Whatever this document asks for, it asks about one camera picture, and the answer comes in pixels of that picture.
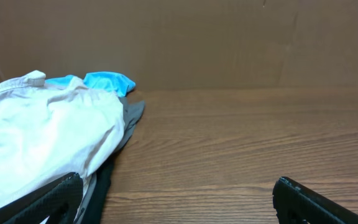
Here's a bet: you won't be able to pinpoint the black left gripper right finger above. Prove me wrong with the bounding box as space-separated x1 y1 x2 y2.
272 177 358 224

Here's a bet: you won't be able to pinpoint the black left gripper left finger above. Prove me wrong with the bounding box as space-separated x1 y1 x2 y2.
0 172 83 224

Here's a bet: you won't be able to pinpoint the beige cotton shorts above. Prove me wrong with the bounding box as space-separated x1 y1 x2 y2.
0 70 124 208

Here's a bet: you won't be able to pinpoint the black garment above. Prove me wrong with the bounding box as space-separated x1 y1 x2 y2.
81 156 115 224

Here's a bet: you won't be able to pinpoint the grey shorts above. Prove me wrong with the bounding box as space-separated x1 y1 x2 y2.
74 97 145 223

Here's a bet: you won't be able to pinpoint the light blue garment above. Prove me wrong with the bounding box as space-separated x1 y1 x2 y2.
44 72 136 97

